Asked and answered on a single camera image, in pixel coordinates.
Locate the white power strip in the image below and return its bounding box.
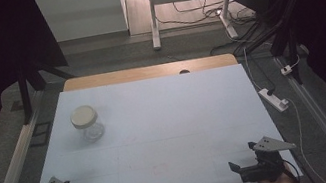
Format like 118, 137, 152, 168
257, 84, 291, 117

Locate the wooden table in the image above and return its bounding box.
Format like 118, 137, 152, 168
61, 49, 239, 96

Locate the clear glass jar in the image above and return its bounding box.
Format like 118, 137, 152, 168
79, 119, 108, 145

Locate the thin white cable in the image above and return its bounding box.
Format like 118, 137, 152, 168
285, 94, 326, 183

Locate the white desk frame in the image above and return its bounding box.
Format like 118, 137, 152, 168
144, 0, 249, 53

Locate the white board mat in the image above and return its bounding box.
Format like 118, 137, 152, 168
7, 52, 304, 183

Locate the cream round jar lid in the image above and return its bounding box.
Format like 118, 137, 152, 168
67, 102, 101, 132

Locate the tangle of black floor cables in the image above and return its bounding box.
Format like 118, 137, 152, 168
153, 0, 258, 40

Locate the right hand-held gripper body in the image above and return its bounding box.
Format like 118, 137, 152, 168
234, 130, 303, 183

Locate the white cabinet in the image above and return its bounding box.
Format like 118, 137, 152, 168
33, 0, 131, 47

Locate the small white adapter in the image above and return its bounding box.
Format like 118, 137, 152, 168
279, 64, 295, 78

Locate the black metal stand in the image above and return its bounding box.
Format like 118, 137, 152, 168
12, 51, 84, 126
225, 0, 326, 96

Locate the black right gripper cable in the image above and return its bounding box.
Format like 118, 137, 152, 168
281, 156, 304, 183

